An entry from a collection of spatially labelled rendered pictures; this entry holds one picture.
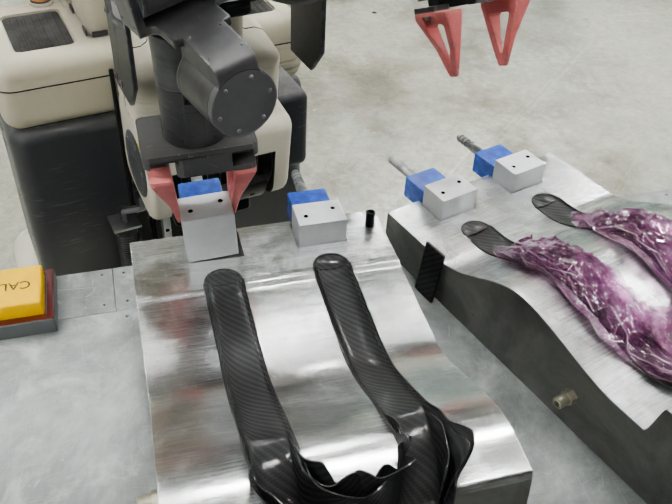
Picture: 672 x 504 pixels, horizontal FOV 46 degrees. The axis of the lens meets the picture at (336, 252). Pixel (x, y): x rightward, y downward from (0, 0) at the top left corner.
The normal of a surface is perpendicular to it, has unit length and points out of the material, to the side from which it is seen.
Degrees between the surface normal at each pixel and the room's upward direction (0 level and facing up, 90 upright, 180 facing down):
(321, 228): 90
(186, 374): 1
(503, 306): 90
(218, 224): 93
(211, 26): 13
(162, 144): 4
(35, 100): 90
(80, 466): 0
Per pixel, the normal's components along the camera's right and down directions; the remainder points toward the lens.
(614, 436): -0.84, 0.32
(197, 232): 0.27, 0.67
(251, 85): 0.57, 0.57
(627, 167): 0.04, -0.76
